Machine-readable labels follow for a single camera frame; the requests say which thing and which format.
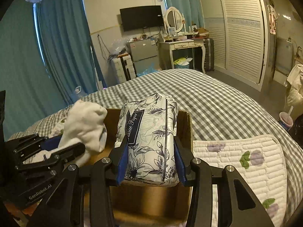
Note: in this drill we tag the blue bubble wrap bag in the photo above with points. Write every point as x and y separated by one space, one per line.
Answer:
151 69

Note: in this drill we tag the white vanity mirror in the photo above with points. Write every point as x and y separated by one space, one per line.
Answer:
173 18

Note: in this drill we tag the black wall television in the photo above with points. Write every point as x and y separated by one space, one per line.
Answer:
141 17

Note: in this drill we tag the dark suitcase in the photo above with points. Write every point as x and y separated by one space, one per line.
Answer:
209 54

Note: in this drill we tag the white towel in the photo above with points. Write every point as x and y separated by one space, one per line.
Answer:
84 124

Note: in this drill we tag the grey small fridge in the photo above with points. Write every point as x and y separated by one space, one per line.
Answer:
144 53

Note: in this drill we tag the blue waste bin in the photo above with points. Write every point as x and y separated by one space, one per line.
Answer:
182 63

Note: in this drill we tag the white dressing table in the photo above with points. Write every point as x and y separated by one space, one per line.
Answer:
166 50

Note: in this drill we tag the purple drink cup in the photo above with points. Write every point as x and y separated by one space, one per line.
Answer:
286 120

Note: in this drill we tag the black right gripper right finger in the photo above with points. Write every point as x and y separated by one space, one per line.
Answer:
237 203

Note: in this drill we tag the teal window curtain left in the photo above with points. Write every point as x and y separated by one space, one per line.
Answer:
46 52

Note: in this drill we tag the grey washing machine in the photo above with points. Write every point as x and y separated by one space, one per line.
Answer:
284 56

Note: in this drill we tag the white louvered wardrobe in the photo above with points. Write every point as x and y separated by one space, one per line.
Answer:
240 33

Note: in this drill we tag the grey checkered bed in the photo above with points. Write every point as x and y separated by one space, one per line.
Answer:
219 112

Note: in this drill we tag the white quilted floral mat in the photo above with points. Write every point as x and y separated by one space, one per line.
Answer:
260 161

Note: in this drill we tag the hanging red white cloth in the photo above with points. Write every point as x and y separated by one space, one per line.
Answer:
273 16

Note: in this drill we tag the floral tissue paper pack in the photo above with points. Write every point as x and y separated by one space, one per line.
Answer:
149 125

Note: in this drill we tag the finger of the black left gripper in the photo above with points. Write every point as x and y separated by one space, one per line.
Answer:
49 165
30 144

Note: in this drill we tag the white clothes pile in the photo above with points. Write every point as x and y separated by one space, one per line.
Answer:
293 86

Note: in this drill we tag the white suitcase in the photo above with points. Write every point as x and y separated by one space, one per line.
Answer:
124 68

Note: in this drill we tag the brown cardboard box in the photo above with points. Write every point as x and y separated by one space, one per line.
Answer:
148 205

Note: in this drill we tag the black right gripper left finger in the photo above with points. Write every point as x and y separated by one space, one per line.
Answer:
63 204

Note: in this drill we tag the teal curtain right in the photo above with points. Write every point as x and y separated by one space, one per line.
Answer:
183 2

